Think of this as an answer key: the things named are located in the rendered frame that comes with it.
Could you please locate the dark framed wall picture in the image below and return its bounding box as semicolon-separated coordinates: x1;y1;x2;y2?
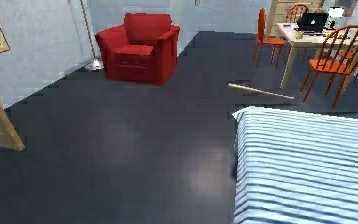
334;0;358;18

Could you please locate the beige table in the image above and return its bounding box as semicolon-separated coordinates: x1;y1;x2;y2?
275;21;358;90

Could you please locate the beige chest of drawers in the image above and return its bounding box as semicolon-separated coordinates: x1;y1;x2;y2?
266;0;325;38

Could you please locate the white desk lamp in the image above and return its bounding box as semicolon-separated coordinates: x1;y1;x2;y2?
324;6;346;32

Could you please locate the light wooden cabinet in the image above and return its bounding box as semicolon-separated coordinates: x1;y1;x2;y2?
0;81;26;152

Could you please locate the beige baseball bat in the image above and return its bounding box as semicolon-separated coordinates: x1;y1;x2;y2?
227;82;295;101

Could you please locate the silver floor lamp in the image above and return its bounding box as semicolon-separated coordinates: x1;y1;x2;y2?
79;0;105;72

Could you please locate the blue white striped bed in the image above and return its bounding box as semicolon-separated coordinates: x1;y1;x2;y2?
231;106;358;224

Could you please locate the black laptop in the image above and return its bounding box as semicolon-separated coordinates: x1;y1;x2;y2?
294;12;330;36

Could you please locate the red armchair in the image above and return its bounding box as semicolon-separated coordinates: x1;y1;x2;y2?
94;12;181;87

